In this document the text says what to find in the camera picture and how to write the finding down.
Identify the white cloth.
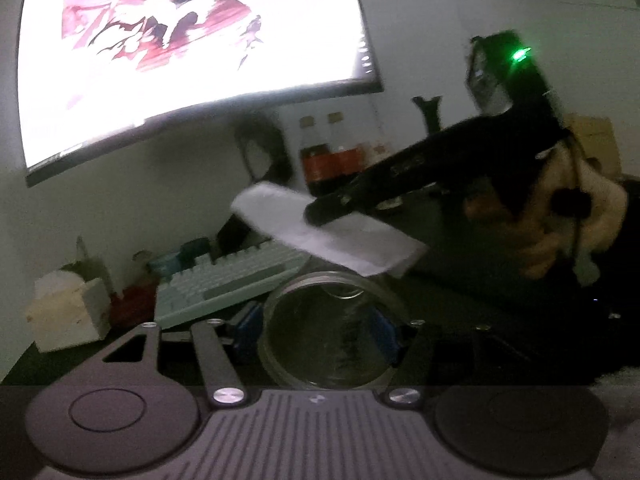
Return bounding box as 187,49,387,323
231,182,427,278

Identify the person right hand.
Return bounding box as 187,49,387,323
464,143,628,280

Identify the black headphone stand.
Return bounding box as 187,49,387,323
411,96,442,136

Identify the red box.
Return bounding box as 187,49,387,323
110,283,157,328

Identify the wooden tissue box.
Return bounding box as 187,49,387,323
25,270,111,353

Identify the right cola bottle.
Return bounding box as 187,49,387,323
328,112,364,185

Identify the cola bottle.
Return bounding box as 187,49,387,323
299,116,335,196
328,112,364,185

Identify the green paper bag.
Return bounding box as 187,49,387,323
60,235,115,295

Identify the white blue mechanical keyboard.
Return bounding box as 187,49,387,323
154,240,309,328

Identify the left cola bottle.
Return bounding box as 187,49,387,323
299,116,335,196

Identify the curved computer monitor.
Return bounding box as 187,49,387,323
16,0,383,186

